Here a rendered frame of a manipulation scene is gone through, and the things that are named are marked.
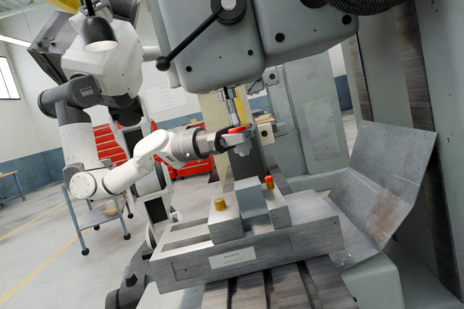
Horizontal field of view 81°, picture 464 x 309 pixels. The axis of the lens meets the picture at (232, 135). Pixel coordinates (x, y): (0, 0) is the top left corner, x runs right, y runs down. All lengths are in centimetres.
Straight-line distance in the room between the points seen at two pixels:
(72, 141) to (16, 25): 1181
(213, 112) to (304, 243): 197
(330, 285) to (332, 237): 9
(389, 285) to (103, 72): 94
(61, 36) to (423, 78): 104
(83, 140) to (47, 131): 1110
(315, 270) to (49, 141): 1173
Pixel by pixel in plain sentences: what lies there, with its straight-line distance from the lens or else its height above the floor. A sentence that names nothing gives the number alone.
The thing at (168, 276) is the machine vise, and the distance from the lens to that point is 57.
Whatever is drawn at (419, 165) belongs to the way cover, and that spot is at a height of 106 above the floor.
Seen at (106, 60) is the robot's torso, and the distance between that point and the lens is 100.
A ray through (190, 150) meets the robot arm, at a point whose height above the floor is 118.
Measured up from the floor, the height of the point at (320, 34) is 136.
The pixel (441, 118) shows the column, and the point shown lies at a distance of 62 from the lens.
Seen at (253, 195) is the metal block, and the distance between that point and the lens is 54.
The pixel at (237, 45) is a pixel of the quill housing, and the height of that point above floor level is 138.
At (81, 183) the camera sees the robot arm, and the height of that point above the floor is 115.
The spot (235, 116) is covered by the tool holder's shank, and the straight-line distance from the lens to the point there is 66.
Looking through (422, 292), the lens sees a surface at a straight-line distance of 81.
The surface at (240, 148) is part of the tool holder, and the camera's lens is 66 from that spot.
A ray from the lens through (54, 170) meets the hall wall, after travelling 1216.
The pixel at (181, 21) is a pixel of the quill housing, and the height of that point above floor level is 146.
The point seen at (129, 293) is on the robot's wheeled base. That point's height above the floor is 60.
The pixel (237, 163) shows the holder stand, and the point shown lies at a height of 105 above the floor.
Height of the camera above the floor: 127
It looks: 7 degrees down
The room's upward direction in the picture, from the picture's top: 14 degrees counter-clockwise
